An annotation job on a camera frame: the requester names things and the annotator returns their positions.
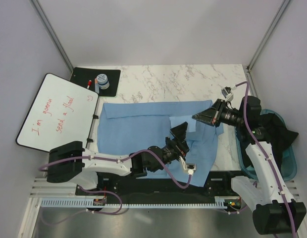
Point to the light blue marker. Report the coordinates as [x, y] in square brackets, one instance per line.
[96, 86]

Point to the black clothes in bin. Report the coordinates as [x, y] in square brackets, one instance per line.
[259, 131]

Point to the black mat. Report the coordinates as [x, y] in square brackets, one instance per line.
[81, 76]

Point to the light blue long sleeve shirt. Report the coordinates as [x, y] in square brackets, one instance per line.
[128, 128]

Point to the white slotted cable duct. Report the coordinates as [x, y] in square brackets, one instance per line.
[92, 203]

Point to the teal plastic bin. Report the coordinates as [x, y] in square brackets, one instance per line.
[282, 147]

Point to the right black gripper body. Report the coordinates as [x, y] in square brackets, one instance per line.
[229, 116]

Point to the blue white round container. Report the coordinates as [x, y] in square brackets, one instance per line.
[102, 81]

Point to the red white marker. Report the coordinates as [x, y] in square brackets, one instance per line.
[89, 84]

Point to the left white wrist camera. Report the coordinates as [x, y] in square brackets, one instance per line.
[188, 168]

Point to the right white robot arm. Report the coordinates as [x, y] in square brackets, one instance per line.
[274, 208]

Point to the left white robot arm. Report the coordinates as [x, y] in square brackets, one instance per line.
[73, 163]

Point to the white dry-erase board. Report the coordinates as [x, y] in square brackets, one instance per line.
[61, 112]

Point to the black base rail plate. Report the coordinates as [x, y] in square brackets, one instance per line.
[164, 190]

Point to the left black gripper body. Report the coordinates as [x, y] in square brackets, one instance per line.
[171, 151]

